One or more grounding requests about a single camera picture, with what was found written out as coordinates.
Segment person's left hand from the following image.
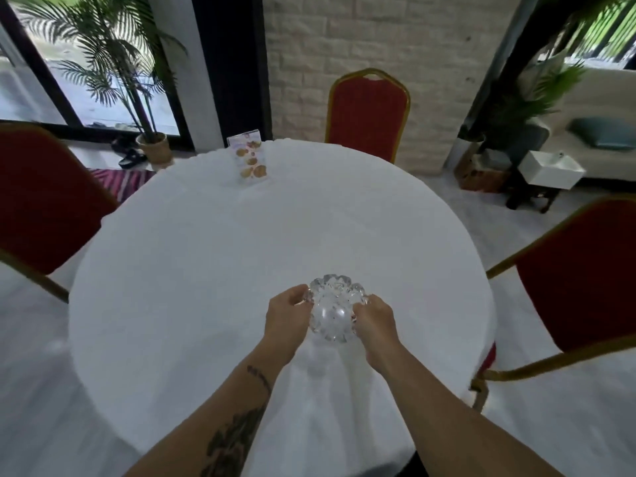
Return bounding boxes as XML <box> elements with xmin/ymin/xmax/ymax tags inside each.
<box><xmin>262</xmin><ymin>284</ymin><xmax>315</xmax><ymax>354</ymax></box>

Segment person's right hand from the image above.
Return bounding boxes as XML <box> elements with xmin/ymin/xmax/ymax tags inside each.
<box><xmin>352</xmin><ymin>294</ymin><xmax>401</xmax><ymax>374</ymax></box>

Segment clear crystal glass bowl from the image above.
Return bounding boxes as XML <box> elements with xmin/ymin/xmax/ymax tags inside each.
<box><xmin>302</xmin><ymin>274</ymin><xmax>369</xmax><ymax>345</ymax></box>

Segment person's right forearm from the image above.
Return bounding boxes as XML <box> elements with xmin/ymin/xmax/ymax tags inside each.
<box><xmin>372</xmin><ymin>343</ymin><xmax>567</xmax><ymax>477</ymax></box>

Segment person's left forearm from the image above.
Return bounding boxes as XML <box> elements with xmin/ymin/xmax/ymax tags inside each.
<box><xmin>122</xmin><ymin>339</ymin><xmax>295</xmax><ymax>477</ymax></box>

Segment white round tablecloth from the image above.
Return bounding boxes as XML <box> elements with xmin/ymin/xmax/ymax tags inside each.
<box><xmin>67</xmin><ymin>138</ymin><xmax>498</xmax><ymax>477</ymax></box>

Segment acrylic menu card stand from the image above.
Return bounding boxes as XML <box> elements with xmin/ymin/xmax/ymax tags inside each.
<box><xmin>227</xmin><ymin>129</ymin><xmax>270</xmax><ymax>183</ymax></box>

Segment brown cardboard box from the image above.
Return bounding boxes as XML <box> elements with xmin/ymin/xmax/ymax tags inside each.
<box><xmin>454</xmin><ymin>153</ymin><xmax>510</xmax><ymax>194</ymax></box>

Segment red gold-framed banquet chair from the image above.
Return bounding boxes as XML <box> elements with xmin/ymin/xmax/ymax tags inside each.
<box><xmin>469</xmin><ymin>193</ymin><xmax>636</xmax><ymax>413</ymax></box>
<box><xmin>0</xmin><ymin>121</ymin><xmax>120</xmax><ymax>304</ymax></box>
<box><xmin>324</xmin><ymin>68</ymin><xmax>411</xmax><ymax>165</ymax></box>

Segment dark wooden stool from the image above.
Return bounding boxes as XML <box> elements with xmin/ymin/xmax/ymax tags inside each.
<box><xmin>506</xmin><ymin>170</ymin><xmax>562</xmax><ymax>214</ymax></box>

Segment woven basket plant pot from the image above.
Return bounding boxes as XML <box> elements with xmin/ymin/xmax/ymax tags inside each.
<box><xmin>135</xmin><ymin>132</ymin><xmax>173</xmax><ymax>166</ymax></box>

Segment pink striped rug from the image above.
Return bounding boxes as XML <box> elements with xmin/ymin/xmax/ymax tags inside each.
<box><xmin>88</xmin><ymin>168</ymin><xmax>158</xmax><ymax>203</ymax></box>

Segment black sandals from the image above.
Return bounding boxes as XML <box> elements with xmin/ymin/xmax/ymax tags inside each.
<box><xmin>110</xmin><ymin>137</ymin><xmax>148</xmax><ymax>169</ymax></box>

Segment white box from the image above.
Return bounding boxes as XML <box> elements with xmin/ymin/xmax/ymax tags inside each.
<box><xmin>518</xmin><ymin>150</ymin><xmax>587</xmax><ymax>190</ymax></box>

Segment green leafy plant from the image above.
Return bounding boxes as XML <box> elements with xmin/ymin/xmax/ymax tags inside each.
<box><xmin>477</xmin><ymin>54</ymin><xmax>587</xmax><ymax>144</ymax></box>

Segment teal cushion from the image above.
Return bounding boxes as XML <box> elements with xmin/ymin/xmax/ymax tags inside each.
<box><xmin>569</xmin><ymin>117</ymin><xmax>636</xmax><ymax>151</ymax></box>

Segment cream sofa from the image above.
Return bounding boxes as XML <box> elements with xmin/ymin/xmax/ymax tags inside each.
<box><xmin>544</xmin><ymin>68</ymin><xmax>636</xmax><ymax>183</ymax></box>

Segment green potted palm plant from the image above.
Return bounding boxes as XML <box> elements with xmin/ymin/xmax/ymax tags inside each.
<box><xmin>15</xmin><ymin>0</ymin><xmax>188</xmax><ymax>144</ymax></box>

